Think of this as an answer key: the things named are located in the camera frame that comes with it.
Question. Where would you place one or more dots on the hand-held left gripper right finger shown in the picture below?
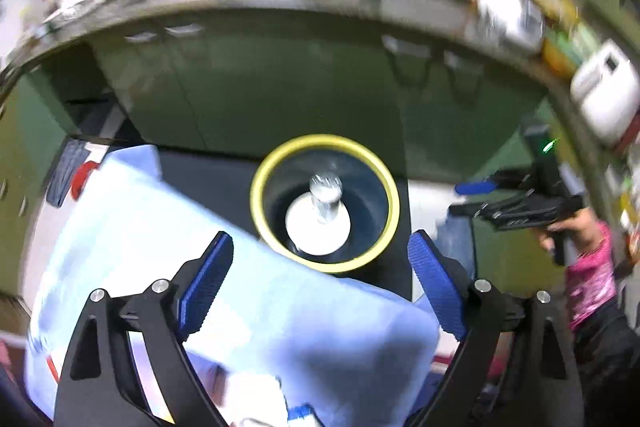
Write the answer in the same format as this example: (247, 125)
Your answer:
(435, 282)

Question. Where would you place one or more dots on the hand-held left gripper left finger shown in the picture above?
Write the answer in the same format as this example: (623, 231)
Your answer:
(205, 277)

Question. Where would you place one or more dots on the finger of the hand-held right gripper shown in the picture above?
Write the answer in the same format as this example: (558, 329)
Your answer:
(475, 209)
(475, 187)

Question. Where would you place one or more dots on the yellow-rimmed dark waste bin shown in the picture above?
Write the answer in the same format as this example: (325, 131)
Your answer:
(280, 177)

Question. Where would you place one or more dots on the person's right hand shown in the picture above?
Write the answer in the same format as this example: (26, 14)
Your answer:
(582, 229)

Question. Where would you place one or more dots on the blue patterned tablecloth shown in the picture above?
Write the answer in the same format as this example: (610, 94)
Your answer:
(150, 247)

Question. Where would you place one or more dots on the white rice cooker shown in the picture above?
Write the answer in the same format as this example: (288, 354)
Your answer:
(605, 87)

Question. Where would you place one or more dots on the red and dark object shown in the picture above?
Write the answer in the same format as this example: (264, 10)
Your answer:
(82, 182)

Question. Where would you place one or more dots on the person's dark clothing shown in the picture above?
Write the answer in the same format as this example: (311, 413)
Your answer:
(610, 367)

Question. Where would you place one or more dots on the dark kitchen countertop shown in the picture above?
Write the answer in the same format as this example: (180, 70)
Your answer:
(150, 7)

